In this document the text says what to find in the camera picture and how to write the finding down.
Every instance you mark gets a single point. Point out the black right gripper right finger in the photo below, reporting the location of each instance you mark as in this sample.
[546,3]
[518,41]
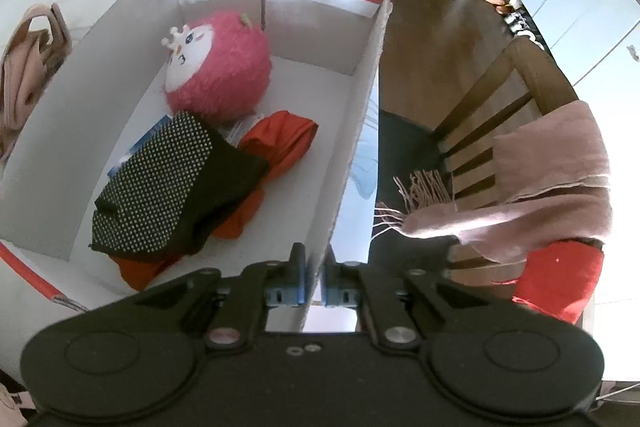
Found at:
[377,298]

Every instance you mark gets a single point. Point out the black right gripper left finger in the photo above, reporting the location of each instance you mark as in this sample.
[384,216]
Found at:
[255,292]

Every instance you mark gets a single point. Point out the pink round plush toy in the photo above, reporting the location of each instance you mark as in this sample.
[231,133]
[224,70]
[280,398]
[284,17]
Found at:
[218,67]

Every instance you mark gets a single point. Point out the red cloth on chair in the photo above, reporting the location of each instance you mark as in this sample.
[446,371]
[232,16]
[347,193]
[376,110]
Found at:
[559,279]

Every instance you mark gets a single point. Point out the black chair seat cushion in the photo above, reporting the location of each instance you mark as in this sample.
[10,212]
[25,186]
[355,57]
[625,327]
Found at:
[404,147]

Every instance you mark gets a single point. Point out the white cardboard box red rim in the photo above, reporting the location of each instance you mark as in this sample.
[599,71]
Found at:
[110,91]

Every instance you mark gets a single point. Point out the black dotted fabric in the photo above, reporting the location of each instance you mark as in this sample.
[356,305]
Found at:
[173,192]

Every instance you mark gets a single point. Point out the pink fleece garment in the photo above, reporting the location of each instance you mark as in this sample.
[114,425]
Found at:
[36,51]

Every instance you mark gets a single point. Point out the pink fringed scarf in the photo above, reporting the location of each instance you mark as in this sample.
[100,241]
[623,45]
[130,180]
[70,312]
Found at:
[551,183]

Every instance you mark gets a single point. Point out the brown wooden chair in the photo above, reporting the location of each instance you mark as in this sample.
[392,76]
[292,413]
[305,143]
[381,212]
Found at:
[520,86]

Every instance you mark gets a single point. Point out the red cloth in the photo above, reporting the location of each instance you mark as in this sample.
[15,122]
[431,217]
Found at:
[559,279]
[282,139]

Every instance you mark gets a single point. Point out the row of shoes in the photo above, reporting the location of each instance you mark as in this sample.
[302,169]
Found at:
[517,21]

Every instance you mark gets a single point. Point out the blue booklet in box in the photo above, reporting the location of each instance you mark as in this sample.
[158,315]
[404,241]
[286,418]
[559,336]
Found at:
[166,119]

